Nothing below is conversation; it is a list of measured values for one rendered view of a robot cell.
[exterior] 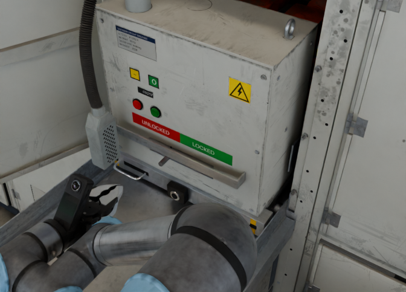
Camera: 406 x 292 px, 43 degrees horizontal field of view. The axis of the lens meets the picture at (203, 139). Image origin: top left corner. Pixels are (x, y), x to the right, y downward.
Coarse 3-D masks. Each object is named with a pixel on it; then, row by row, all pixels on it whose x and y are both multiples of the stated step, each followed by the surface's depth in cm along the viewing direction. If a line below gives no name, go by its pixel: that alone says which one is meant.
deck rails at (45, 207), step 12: (84, 168) 151; (96, 168) 156; (108, 168) 159; (96, 180) 155; (48, 192) 141; (60, 192) 146; (36, 204) 139; (48, 204) 143; (24, 216) 137; (36, 216) 141; (48, 216) 143; (276, 216) 138; (0, 228) 130; (12, 228) 134; (24, 228) 138; (276, 228) 142; (0, 240) 132; (264, 240) 136
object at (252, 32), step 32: (160, 0) 128; (192, 0) 128; (224, 0) 128; (192, 32) 116; (224, 32) 116; (256, 32) 116; (288, 64) 112; (288, 96) 120; (288, 128) 129; (288, 160) 140
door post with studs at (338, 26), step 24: (336, 0) 106; (336, 24) 108; (336, 48) 111; (336, 72) 114; (312, 96) 121; (336, 96) 117; (312, 120) 125; (312, 144) 128; (312, 168) 132; (312, 192) 136; (288, 264) 157; (288, 288) 163
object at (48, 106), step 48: (0, 0) 126; (48, 0) 134; (96, 0) 142; (0, 48) 132; (48, 48) 139; (96, 48) 151; (0, 96) 139; (48, 96) 149; (0, 144) 146; (48, 144) 157
